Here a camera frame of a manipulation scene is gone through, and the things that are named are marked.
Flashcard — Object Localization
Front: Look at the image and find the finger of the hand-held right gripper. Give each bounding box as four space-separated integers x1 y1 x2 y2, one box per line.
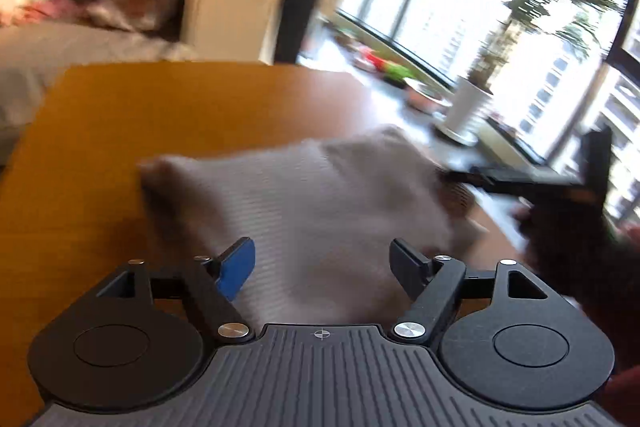
439 166 501 195

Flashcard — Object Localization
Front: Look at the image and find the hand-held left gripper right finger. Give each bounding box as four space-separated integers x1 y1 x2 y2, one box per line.
390 238 563 348

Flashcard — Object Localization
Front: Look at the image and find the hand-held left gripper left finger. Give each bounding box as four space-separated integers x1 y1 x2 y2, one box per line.
95 238 256 342

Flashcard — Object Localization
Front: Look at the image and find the white pot saucer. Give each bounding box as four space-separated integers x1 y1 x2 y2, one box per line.
431 118 482 146

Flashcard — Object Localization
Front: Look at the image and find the red toy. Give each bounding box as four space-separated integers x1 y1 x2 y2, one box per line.
361 48 387 72

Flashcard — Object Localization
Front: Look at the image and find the pink floral cloth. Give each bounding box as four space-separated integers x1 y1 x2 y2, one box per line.
0 0 168 32

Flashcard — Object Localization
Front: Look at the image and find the grey sofa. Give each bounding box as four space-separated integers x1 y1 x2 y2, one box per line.
0 0 282 155

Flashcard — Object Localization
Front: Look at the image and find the green toy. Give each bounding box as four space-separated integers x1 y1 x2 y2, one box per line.
381 61 417 84

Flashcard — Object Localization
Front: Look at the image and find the white plant pot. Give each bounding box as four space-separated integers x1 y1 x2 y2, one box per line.
442 75 494 138

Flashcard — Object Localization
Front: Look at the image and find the grey knitted garment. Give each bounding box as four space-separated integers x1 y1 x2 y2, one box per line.
137 124 490 329

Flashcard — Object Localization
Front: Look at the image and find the metal bowl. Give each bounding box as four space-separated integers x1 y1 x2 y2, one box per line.
404 78 449 114

